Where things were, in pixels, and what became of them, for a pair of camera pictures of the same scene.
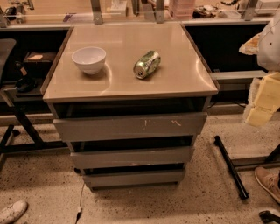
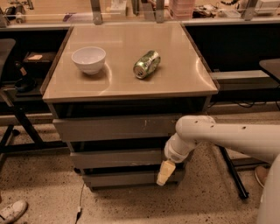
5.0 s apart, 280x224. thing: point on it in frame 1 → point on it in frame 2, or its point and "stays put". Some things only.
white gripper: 269,48 → 176,157
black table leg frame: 270,159 stays put
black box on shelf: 38,63 stays put
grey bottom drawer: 143,178 stays put
